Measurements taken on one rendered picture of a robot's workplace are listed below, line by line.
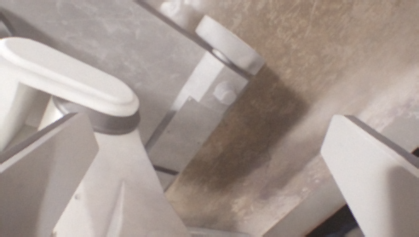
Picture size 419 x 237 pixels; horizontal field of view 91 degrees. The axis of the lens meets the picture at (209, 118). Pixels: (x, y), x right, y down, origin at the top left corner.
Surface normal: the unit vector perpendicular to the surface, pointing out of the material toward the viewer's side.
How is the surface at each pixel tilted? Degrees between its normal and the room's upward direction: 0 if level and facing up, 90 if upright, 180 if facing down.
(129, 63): 0
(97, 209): 90
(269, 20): 0
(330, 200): 90
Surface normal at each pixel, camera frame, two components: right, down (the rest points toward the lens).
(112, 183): 0.57, -0.75
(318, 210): -0.78, -0.37
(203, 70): -0.37, 0.13
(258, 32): 0.26, 0.55
